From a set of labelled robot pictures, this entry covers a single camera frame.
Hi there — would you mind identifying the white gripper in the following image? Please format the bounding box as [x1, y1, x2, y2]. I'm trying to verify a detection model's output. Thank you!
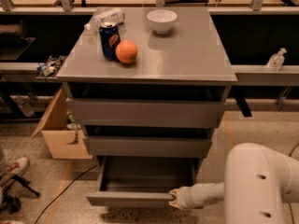
[168, 187, 190, 210]

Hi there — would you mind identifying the grey bottom drawer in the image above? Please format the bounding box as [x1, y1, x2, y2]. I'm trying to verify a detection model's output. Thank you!
[87, 156, 201, 208]

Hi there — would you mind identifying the grey drawer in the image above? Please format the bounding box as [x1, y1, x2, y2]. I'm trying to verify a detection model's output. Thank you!
[87, 156, 201, 208]
[66, 98, 224, 128]
[83, 136, 211, 158]

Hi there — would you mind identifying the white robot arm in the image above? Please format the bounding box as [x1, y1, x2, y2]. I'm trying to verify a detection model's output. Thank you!
[169, 143, 299, 224]

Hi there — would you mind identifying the grey middle drawer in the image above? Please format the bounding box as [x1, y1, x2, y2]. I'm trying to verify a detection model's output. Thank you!
[83, 136, 211, 158]

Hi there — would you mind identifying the grey drawer cabinet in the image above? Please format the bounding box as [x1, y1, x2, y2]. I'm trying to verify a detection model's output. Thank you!
[56, 7, 238, 209]

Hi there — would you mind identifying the grey top drawer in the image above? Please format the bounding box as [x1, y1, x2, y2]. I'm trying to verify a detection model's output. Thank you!
[66, 98, 224, 128]

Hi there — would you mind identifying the cardboard box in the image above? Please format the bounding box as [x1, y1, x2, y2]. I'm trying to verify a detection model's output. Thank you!
[32, 88, 92, 160]

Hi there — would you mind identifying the orange fruit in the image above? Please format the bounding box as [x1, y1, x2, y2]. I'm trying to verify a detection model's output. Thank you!
[116, 40, 138, 63]

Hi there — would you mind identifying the white sneaker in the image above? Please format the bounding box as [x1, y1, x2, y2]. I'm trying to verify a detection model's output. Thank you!
[0, 157, 30, 179]

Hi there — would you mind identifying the black tripod stand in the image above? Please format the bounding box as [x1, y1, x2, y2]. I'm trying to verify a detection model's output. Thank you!
[0, 175, 40, 214]

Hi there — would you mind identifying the hand sanitizer bottle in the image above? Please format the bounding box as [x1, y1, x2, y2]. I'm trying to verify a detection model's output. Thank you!
[266, 48, 287, 72]

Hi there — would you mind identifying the blue pepsi can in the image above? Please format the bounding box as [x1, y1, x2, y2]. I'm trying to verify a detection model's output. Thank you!
[99, 22, 121, 60]

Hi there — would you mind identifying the white bowl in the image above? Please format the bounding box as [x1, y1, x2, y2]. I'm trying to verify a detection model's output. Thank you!
[147, 9, 178, 34]

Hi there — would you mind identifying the clutter on shelf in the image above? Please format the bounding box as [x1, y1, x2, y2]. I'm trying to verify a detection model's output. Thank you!
[36, 55, 66, 77]

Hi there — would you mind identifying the clear plastic bottle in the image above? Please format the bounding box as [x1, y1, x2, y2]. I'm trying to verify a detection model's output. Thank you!
[84, 7, 125, 32]

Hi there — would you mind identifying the black floor cable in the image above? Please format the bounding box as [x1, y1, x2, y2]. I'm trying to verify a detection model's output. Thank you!
[33, 163, 99, 224]

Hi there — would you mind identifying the black pedal cable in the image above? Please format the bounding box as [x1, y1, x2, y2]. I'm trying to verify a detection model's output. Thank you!
[288, 143, 299, 158]

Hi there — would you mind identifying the long grey shelf rail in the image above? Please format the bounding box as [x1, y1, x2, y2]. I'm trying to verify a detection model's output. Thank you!
[0, 63, 299, 86]

